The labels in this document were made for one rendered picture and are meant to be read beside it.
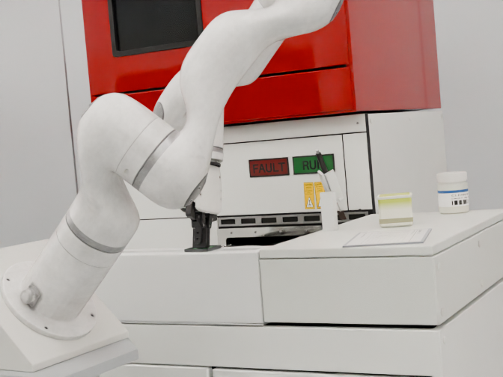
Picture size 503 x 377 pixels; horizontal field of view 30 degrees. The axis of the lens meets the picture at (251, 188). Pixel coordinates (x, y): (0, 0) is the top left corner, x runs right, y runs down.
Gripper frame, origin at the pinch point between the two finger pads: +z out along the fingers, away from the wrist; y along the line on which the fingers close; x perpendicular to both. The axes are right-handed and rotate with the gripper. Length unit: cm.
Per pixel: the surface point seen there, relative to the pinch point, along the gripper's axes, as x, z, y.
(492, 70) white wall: 14, -80, -194
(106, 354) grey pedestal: -3.0, 22.6, 26.7
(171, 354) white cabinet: -6.8, 23.8, -0.5
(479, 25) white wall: 10, -98, -190
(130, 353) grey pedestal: 0.5, 22.4, 24.3
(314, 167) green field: 1, -22, -54
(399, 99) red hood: 15, -44, -79
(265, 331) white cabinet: 15.3, 18.6, 0.6
